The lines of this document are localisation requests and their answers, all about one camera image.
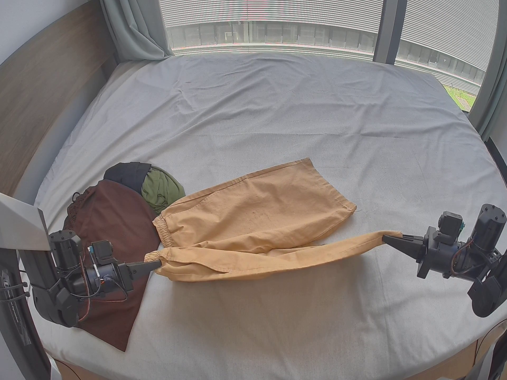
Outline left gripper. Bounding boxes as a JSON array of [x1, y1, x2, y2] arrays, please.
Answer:
[[85, 262, 135, 296]]

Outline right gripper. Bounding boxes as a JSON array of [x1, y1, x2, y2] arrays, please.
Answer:
[[416, 230, 461, 280]]

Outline tan drawstring shorts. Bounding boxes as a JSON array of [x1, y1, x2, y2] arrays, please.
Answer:
[[143, 158, 402, 282]]

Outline bed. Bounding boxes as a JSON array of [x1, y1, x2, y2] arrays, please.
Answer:
[[0, 0, 507, 380]]

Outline brown garment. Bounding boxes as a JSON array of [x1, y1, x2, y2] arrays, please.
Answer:
[[63, 178, 161, 352]]

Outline green garment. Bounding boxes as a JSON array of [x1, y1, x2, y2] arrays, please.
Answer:
[[140, 165, 186, 215]]

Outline black garment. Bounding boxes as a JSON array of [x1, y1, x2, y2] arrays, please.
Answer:
[[104, 162, 153, 193]]

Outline blue-green curtain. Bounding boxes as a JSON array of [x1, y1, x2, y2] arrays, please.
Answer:
[[95, 0, 175, 63]]

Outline window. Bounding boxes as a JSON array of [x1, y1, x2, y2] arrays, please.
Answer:
[[152, 0, 507, 141]]

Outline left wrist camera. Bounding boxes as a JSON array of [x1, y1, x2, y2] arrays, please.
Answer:
[[89, 241, 114, 266]]

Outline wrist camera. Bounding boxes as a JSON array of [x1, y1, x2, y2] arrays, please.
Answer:
[[438, 211, 465, 241], [89, 241, 114, 266]]

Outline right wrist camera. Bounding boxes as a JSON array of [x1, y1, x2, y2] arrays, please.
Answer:
[[438, 211, 465, 241]]

